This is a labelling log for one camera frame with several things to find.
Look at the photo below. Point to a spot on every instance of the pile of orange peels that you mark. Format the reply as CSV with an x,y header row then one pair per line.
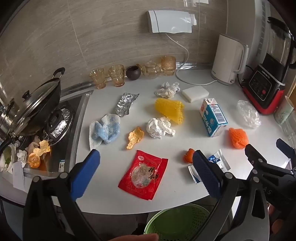
x,y
37,154

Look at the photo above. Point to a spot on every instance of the white ceramic cup green print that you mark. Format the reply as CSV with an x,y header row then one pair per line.
x,y
283,111

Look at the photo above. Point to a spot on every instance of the orange foam fruit net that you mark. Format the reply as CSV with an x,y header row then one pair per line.
x,y
239,138

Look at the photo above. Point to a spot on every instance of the white wall socket cover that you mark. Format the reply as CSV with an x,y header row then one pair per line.
x,y
171,20

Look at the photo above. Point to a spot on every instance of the black red blender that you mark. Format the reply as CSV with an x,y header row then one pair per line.
x,y
266,85

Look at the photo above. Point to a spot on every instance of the white bowl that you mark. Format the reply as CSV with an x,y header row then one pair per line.
x,y
5,157

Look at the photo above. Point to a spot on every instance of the blue cloth on white tissue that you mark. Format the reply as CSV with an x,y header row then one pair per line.
x,y
105,129

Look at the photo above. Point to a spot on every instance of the clear plastic bag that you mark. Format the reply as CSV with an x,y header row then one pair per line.
x,y
248,113

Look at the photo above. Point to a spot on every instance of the blue white milk carton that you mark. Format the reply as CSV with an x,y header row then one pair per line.
x,y
214,118

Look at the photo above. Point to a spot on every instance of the white blue wipe packet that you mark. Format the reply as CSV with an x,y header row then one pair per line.
x,y
219,161

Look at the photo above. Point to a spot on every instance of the person's right hand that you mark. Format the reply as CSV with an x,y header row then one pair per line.
x,y
276,223

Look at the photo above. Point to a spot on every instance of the green plastic basket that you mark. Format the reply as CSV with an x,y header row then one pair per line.
x,y
175,222

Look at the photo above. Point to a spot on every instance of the small orange peel piece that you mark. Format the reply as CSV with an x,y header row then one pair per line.
x,y
188,156

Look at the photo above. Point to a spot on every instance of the amber glass cup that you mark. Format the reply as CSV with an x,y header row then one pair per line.
x,y
116,75
98,77

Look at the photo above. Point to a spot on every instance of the yellow foam fruit net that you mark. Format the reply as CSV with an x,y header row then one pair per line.
x,y
170,110

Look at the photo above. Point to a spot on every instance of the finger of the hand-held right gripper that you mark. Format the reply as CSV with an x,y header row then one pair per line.
x,y
254,154
285,147

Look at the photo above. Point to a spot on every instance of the black wok with glass lid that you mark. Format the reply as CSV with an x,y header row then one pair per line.
x,y
39,104

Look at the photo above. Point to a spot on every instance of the dark brown teacup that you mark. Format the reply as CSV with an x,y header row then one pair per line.
x,y
133,73

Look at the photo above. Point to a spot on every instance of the red snack packet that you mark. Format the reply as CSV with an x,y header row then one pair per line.
x,y
143,176

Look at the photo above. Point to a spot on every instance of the white electric kettle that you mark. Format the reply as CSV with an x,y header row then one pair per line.
x,y
226,60

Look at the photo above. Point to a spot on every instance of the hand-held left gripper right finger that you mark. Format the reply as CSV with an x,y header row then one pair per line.
x,y
205,173

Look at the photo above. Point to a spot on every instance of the white sponge block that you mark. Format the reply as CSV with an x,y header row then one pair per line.
x,y
195,93

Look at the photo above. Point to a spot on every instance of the stainless steel pot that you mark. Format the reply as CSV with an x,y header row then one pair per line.
x,y
8,118

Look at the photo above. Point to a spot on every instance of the crumpled white paper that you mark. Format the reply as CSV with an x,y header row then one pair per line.
x,y
159,127

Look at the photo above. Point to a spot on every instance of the crumpled white tissue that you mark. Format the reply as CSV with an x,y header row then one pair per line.
x,y
167,90

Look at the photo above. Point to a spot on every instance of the foil lined stove burner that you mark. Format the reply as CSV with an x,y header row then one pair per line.
x,y
59,125

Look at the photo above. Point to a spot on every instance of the person's left hand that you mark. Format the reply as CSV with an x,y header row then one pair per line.
x,y
131,238

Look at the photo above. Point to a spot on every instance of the tall amber ribbed glass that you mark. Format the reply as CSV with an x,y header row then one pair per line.
x,y
168,66

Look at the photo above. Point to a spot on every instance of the orange wrapper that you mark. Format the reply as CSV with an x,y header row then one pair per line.
x,y
134,137

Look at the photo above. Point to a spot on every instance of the crumpled aluminium foil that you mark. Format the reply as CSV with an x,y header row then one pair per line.
x,y
124,104

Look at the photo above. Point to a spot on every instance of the clear glass teapot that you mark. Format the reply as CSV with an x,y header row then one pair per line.
x,y
151,69

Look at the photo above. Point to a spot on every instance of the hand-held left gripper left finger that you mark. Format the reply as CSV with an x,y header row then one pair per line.
x,y
86,172

